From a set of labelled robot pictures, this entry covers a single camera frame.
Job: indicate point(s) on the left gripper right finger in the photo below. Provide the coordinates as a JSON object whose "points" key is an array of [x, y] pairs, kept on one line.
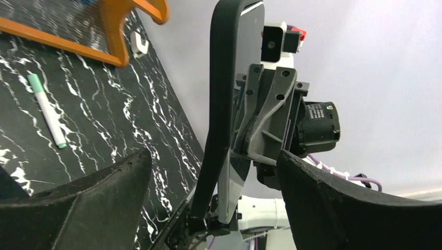
{"points": [[328, 212]]}

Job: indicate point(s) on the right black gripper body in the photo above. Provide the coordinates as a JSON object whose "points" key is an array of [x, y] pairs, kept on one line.
{"points": [[273, 106]]}

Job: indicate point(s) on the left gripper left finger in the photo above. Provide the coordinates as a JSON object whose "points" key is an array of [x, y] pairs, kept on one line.
{"points": [[99, 211]]}

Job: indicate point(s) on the black phone case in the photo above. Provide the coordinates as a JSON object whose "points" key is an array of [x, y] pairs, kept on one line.
{"points": [[229, 19]]}

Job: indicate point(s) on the black phone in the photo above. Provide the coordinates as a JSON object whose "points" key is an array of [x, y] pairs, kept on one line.
{"points": [[248, 51]]}

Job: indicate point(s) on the white staple remover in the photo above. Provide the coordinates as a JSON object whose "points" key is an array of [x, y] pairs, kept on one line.
{"points": [[139, 46]]}

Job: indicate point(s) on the green white pen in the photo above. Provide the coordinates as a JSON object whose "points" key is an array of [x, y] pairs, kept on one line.
{"points": [[50, 116]]}

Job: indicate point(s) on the orange wooden two-tier shelf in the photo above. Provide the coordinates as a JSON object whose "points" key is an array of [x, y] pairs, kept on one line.
{"points": [[93, 29]]}

